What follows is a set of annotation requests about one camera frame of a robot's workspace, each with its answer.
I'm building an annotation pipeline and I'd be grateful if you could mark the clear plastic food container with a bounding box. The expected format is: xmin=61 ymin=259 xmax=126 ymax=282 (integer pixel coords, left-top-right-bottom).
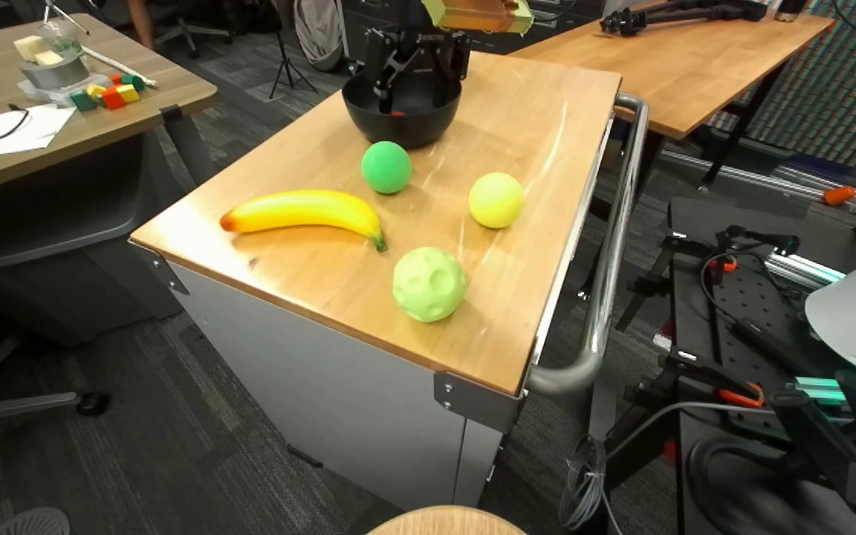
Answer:
xmin=13 ymin=34 xmax=92 ymax=95

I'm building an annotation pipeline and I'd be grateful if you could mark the black office chair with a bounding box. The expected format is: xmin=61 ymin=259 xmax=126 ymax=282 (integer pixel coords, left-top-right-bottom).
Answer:
xmin=150 ymin=0 xmax=239 ymax=58

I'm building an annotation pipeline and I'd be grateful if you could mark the round wooden stool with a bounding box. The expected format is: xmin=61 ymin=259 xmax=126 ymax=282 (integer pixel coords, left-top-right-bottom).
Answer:
xmin=366 ymin=504 xmax=533 ymax=535

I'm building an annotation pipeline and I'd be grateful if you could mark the wooden office desk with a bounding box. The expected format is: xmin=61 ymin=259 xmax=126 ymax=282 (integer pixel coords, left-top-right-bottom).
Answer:
xmin=0 ymin=10 xmax=223 ymax=352

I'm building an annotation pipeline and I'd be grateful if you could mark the white paper sheet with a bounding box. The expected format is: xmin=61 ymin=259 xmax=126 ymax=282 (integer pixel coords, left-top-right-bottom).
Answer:
xmin=0 ymin=101 xmax=82 ymax=166

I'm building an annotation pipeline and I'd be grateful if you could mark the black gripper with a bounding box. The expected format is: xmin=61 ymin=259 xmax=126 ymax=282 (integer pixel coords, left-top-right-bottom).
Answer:
xmin=379 ymin=28 xmax=473 ymax=113

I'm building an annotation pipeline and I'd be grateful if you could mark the white plastic rod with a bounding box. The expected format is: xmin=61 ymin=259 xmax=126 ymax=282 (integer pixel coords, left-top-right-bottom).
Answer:
xmin=79 ymin=43 xmax=160 ymax=91

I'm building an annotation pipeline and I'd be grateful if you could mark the orange handled clamp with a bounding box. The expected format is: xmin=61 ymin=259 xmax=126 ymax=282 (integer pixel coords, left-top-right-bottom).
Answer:
xmin=709 ymin=377 xmax=771 ymax=415

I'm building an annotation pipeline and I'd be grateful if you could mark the green fabric partition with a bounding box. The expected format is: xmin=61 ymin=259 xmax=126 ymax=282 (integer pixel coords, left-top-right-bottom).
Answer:
xmin=743 ymin=0 xmax=856 ymax=189

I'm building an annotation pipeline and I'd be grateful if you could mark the black plastic bowl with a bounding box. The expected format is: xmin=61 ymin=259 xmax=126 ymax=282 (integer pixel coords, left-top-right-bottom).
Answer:
xmin=339 ymin=65 xmax=467 ymax=153

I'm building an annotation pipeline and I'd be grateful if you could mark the office chair star base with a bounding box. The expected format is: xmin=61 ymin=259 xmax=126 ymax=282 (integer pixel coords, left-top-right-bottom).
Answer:
xmin=0 ymin=306 xmax=113 ymax=432

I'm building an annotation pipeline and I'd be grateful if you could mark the metal cart handle bar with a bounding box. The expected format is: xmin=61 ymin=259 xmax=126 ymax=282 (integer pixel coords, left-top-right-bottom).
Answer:
xmin=523 ymin=92 xmax=652 ymax=401

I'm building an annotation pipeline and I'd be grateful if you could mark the white cart with wooden top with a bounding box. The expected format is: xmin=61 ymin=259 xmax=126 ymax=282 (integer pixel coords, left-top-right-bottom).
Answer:
xmin=129 ymin=48 xmax=629 ymax=516

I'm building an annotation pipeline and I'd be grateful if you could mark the black folded tripod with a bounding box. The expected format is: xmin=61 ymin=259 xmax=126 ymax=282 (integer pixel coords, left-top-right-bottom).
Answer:
xmin=599 ymin=0 xmax=783 ymax=40

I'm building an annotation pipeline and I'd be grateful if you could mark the aluminium profile bar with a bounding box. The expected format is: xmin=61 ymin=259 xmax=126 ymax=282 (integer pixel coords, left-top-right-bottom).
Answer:
xmin=761 ymin=247 xmax=852 ymax=293

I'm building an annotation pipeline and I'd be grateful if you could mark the grey cable bundle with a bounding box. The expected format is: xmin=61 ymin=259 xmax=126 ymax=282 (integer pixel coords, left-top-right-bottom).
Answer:
xmin=557 ymin=435 xmax=639 ymax=535

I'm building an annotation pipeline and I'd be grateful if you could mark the dark green foam ball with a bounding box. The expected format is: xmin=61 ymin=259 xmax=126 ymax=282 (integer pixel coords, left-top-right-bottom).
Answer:
xmin=360 ymin=137 xmax=416 ymax=201

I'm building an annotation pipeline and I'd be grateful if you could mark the yellow toy banana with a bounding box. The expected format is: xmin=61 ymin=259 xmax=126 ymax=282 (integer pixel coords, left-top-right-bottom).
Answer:
xmin=217 ymin=189 xmax=392 ymax=257

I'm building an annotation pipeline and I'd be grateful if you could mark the clear plastic cup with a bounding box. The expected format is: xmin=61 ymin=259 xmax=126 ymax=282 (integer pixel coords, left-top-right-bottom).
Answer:
xmin=42 ymin=16 xmax=86 ymax=59

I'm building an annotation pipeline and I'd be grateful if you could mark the small orange tool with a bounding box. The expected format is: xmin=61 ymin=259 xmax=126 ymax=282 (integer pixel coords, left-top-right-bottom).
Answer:
xmin=820 ymin=181 xmax=856 ymax=212

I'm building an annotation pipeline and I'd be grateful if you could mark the yellow foam ball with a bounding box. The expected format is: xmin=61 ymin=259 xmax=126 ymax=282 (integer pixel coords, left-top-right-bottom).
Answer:
xmin=467 ymin=171 xmax=529 ymax=235

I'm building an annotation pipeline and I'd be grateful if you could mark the light wooden table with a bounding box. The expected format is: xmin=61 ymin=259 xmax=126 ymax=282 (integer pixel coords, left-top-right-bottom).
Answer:
xmin=510 ymin=7 xmax=840 ymax=143

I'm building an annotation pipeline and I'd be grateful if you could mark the black camera tripod stand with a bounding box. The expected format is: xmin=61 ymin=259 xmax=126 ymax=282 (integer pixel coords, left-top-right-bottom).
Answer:
xmin=266 ymin=0 xmax=325 ymax=101

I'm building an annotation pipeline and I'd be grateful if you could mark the grey chair seat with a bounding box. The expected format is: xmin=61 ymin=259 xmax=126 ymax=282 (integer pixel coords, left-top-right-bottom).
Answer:
xmin=0 ymin=504 xmax=76 ymax=535

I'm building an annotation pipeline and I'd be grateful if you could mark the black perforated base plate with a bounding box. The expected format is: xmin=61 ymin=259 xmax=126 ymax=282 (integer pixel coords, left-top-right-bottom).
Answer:
xmin=663 ymin=195 xmax=856 ymax=535

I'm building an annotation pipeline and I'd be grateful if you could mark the black storage case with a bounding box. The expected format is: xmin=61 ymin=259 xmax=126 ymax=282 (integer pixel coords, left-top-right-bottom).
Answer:
xmin=343 ymin=0 xmax=612 ymax=58

